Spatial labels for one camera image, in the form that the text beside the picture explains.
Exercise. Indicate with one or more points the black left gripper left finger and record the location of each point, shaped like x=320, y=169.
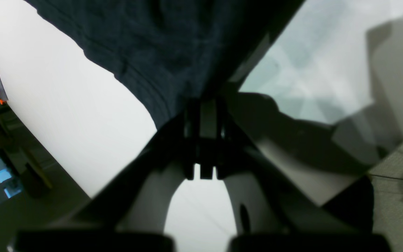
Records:
x=129, y=213

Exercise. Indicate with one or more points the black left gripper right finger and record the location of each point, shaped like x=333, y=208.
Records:
x=271, y=214

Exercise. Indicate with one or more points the black T-shirt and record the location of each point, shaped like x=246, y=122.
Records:
x=167, y=52

